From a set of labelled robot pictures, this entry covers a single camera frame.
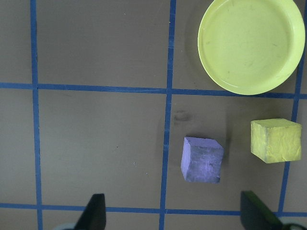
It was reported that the purple foam block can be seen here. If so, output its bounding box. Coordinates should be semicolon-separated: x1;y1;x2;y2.
180;136;224;184

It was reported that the yellow round plate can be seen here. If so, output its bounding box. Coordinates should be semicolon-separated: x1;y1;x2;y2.
197;0;306;96

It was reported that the yellow foam block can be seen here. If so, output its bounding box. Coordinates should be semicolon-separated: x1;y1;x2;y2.
250;118;303;164

